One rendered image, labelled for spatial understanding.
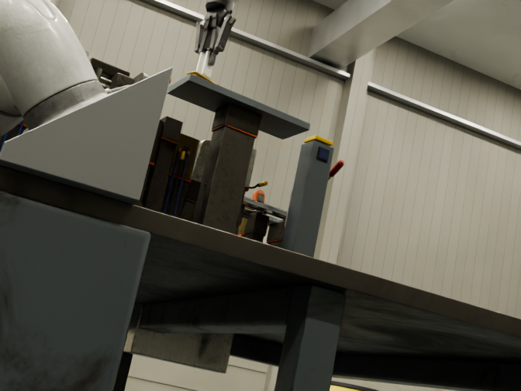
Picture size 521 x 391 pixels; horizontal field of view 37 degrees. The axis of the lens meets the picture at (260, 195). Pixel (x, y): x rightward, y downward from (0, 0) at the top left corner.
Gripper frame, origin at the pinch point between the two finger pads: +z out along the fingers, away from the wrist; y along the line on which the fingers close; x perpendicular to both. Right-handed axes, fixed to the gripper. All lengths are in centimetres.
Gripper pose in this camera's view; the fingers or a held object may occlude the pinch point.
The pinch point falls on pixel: (205, 65)
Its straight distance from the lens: 207.6
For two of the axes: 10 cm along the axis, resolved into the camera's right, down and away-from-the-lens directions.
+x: -6.3, -3.2, -7.0
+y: -7.5, 0.2, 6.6
